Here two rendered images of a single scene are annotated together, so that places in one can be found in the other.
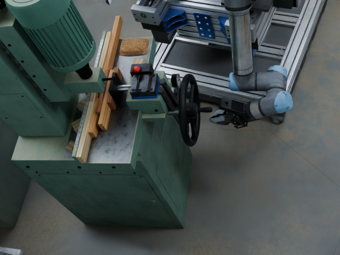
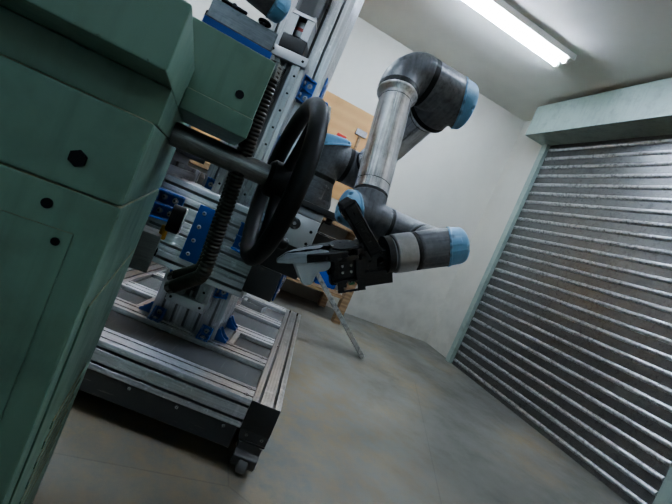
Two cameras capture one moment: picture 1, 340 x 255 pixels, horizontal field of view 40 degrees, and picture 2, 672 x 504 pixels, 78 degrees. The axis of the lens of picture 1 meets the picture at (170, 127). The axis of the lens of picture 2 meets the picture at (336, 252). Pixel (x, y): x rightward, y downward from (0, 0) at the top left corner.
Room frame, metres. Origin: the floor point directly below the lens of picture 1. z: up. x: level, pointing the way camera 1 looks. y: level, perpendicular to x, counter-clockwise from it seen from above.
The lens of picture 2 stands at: (0.52, 0.33, 0.78)
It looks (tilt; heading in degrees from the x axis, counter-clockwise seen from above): 3 degrees down; 311
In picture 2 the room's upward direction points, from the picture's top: 23 degrees clockwise
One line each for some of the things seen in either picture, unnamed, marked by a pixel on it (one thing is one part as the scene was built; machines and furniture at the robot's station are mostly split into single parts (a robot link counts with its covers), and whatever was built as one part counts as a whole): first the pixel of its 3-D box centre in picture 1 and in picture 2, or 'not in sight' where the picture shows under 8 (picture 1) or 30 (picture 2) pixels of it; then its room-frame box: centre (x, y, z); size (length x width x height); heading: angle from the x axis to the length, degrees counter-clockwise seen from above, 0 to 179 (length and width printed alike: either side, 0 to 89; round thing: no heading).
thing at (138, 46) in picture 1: (133, 44); not in sight; (1.42, -0.01, 0.91); 0.12 x 0.09 x 0.03; 62
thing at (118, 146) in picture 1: (131, 99); (149, 77); (1.19, 0.09, 0.87); 0.61 x 0.30 x 0.06; 152
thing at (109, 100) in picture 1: (115, 88); not in sight; (1.23, 0.13, 0.93); 0.17 x 0.02 x 0.05; 152
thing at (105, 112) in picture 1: (108, 99); not in sight; (1.19, 0.17, 0.92); 0.25 x 0.02 x 0.05; 152
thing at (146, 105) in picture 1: (148, 92); (217, 78); (1.15, 0.02, 0.91); 0.15 x 0.14 x 0.09; 152
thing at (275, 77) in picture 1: (272, 81); (407, 235); (1.01, -0.44, 0.82); 0.11 x 0.11 x 0.08; 60
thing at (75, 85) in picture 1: (86, 81); not in sight; (1.23, 0.21, 1.03); 0.14 x 0.07 x 0.09; 62
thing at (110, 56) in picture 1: (107, 72); not in sight; (1.33, 0.14, 0.92); 0.59 x 0.02 x 0.04; 152
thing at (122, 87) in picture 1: (123, 88); not in sight; (1.19, 0.10, 0.95); 0.09 x 0.07 x 0.09; 152
